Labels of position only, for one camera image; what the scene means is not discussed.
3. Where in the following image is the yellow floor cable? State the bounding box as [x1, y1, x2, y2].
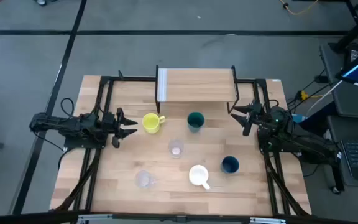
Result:
[278, 0, 319, 16]

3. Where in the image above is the black aluminium table frame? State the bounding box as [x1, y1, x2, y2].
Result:
[50, 70, 312, 218]

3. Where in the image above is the black stand pole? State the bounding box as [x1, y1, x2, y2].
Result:
[328, 0, 358, 54]

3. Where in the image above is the black crossbar with silver brackets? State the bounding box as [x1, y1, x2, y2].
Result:
[0, 210, 358, 224]

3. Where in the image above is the grey side desk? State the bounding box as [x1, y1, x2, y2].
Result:
[318, 43, 358, 191]

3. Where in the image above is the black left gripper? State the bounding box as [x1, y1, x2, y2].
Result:
[102, 107, 139, 149]

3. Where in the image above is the yellow mug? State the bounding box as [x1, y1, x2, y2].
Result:
[142, 113, 167, 134]

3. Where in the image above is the small clear glass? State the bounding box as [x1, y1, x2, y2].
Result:
[167, 139, 185, 159]

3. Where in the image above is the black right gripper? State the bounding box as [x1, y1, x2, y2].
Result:
[230, 99, 265, 137]

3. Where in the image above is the dark blue cup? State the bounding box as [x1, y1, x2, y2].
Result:
[220, 155, 240, 174]

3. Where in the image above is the wooden shelf with black legs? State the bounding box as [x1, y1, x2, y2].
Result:
[155, 64, 241, 114]

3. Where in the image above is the white mug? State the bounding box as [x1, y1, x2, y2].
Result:
[188, 164, 211, 190]

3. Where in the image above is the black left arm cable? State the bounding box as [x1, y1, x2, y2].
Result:
[60, 97, 75, 118]

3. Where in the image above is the dark green cup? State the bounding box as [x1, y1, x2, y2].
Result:
[186, 111, 206, 134]

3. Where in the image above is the yellow power plug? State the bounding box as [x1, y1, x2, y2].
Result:
[296, 90, 323, 101]

